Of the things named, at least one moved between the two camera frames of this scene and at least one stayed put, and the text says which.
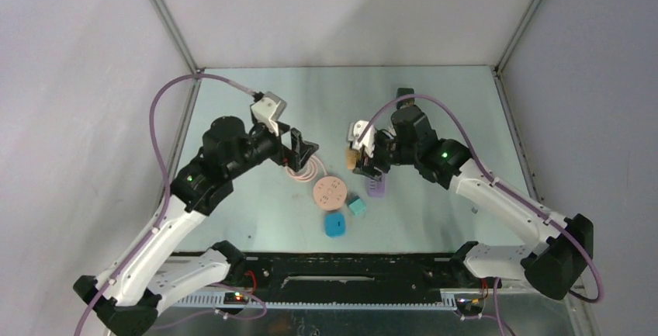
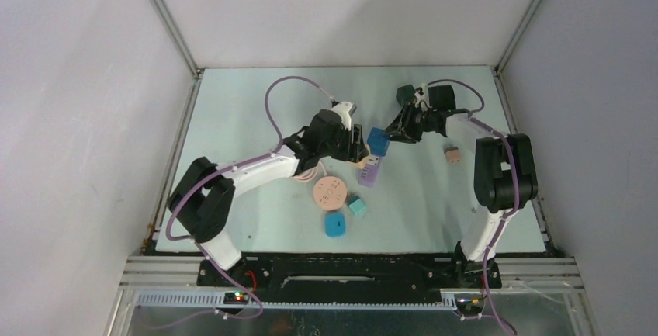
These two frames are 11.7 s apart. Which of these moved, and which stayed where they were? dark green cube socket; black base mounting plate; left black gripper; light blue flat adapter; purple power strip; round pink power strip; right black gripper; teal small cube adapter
Moved: purple power strip; left black gripper; right black gripper
Stayed: light blue flat adapter; black base mounting plate; dark green cube socket; teal small cube adapter; round pink power strip
